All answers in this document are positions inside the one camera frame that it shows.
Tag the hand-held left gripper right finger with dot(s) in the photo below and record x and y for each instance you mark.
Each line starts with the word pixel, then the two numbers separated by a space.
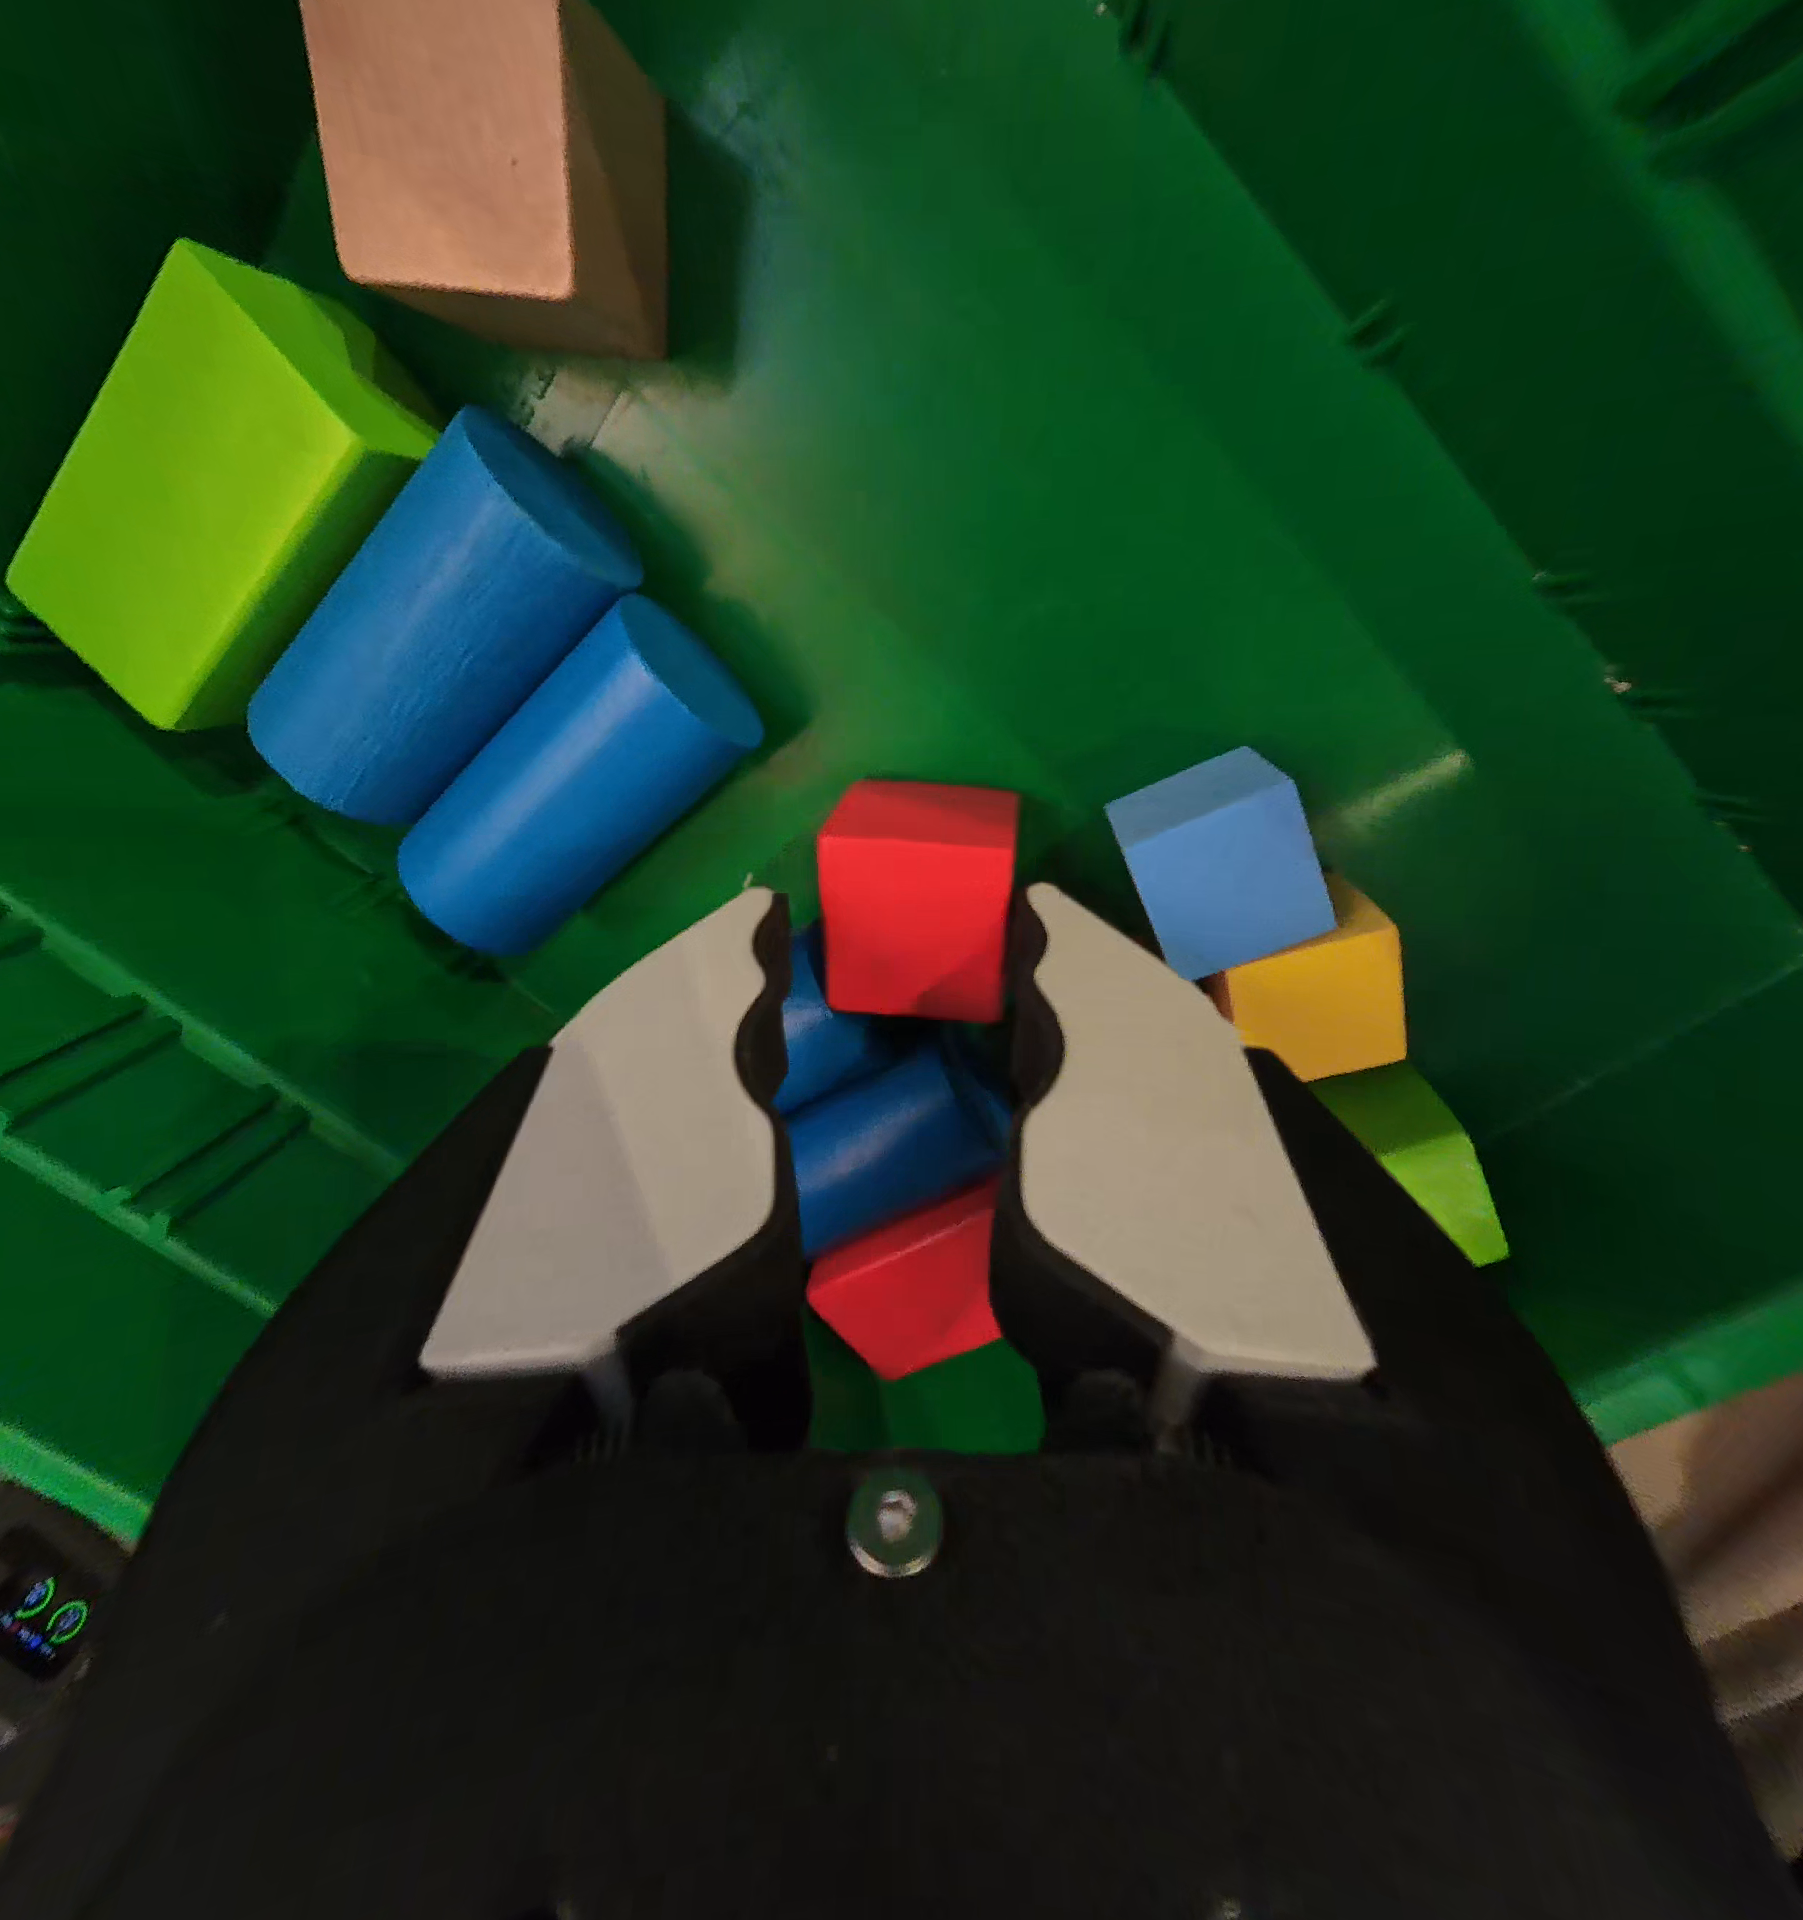
pixel 1173 1171

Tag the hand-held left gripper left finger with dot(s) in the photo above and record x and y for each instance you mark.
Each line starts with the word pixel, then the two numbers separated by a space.
pixel 632 1155

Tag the red wooden cube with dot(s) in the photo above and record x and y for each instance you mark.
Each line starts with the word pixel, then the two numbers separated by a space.
pixel 908 899

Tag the green plastic bin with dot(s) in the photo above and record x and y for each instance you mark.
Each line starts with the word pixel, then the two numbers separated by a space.
pixel 1142 450

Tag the small blue wooden cylinder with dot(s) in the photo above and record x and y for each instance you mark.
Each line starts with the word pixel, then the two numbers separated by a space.
pixel 885 1147
pixel 819 1036

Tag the yellow wooden cube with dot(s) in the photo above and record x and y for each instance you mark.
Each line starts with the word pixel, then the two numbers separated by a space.
pixel 1328 998

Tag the small lime green wooden block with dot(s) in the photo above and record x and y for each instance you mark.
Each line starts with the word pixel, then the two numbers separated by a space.
pixel 1419 1147

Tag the red wooden block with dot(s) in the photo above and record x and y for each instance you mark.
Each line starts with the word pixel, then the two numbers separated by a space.
pixel 908 1291

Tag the light blue wooden cube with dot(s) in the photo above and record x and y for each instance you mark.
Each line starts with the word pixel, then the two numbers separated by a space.
pixel 1216 871

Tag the large blue wooden cylinder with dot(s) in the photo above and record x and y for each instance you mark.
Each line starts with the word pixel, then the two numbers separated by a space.
pixel 423 629
pixel 573 787

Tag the beige cloth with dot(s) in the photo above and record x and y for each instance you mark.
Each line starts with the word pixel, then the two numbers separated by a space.
pixel 1765 1560

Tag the black device with screen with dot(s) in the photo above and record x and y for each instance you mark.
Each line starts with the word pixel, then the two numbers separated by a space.
pixel 9 1612

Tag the large lime green wooden block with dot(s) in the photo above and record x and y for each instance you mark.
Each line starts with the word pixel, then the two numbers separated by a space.
pixel 197 494

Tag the natural wooden block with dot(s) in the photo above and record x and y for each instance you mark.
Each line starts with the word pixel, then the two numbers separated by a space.
pixel 452 142

